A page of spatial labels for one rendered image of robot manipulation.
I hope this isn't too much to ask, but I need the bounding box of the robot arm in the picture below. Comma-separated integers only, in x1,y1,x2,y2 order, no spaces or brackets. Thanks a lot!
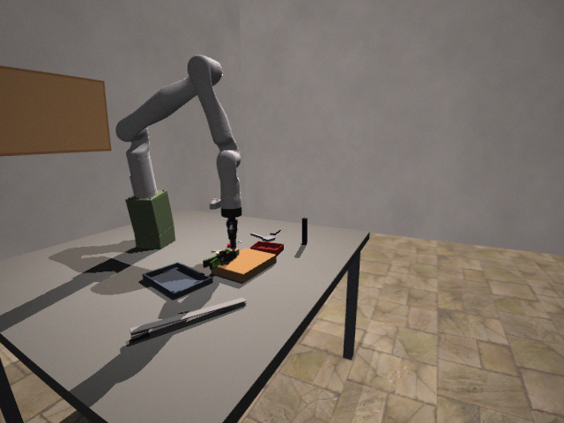
115,55,241,210

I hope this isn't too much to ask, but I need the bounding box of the light brown wooden board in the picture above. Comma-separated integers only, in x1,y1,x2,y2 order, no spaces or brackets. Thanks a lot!
211,248,277,283

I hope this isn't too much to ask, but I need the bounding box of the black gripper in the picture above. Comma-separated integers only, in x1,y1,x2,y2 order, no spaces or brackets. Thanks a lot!
221,208,241,249

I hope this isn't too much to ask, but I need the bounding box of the red rectangular tray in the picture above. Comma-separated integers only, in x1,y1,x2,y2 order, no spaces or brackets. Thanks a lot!
250,241,284,255

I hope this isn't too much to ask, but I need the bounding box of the black cylinder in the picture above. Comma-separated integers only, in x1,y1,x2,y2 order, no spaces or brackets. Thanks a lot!
302,218,308,245

